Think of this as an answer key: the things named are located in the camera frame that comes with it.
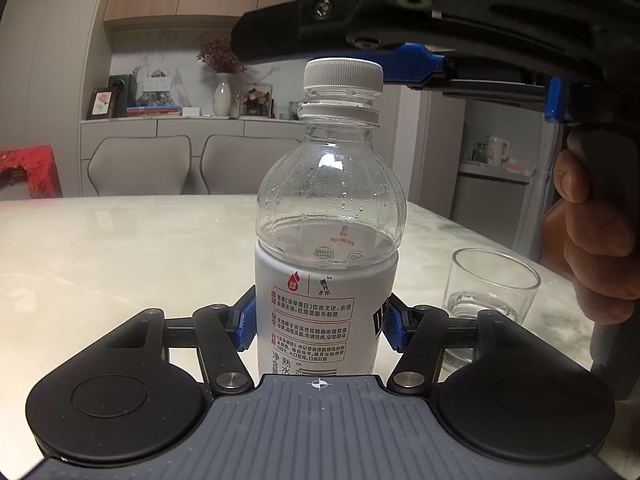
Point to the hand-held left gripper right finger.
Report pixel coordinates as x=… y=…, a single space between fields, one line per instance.
x=395 y=327

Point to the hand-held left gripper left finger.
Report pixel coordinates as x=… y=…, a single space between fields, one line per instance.
x=245 y=327

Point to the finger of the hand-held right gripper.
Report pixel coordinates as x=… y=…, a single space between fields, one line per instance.
x=415 y=62
x=280 y=35

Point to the white bottle cap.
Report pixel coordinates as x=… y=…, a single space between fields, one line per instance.
x=343 y=76

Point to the clear drinking glass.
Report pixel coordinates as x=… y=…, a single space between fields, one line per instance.
x=492 y=280

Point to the clear plastic water bottle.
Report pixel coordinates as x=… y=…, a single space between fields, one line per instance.
x=327 y=210

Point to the person's right hand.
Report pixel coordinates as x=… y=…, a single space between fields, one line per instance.
x=595 y=250

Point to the dried red flowers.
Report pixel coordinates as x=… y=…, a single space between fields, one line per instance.
x=220 y=55

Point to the glass flower display case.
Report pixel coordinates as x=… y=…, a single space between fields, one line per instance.
x=256 y=101

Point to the white ceramic vase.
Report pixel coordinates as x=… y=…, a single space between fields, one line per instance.
x=222 y=97

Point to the small glass jar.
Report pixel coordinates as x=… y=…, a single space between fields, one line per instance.
x=481 y=152

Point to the small white box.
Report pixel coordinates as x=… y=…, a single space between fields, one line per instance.
x=190 y=112

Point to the white mug on counter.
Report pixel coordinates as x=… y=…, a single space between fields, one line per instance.
x=496 y=150

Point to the grey dining chair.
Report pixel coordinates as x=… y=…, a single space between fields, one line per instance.
x=235 y=165
x=140 y=165

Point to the grey sideboard cabinet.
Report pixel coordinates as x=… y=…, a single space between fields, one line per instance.
x=170 y=127

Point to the stack of books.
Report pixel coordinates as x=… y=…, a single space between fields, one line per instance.
x=152 y=111

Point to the kitchen counter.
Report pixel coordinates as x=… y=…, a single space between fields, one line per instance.
x=492 y=195

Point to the dark green speaker box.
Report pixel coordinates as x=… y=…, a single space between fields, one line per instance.
x=126 y=92

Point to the framed flower picture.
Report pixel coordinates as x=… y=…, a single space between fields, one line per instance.
x=102 y=103

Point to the red stool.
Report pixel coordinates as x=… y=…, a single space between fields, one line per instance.
x=30 y=170

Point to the white wall socket panel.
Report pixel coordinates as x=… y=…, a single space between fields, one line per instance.
x=156 y=84

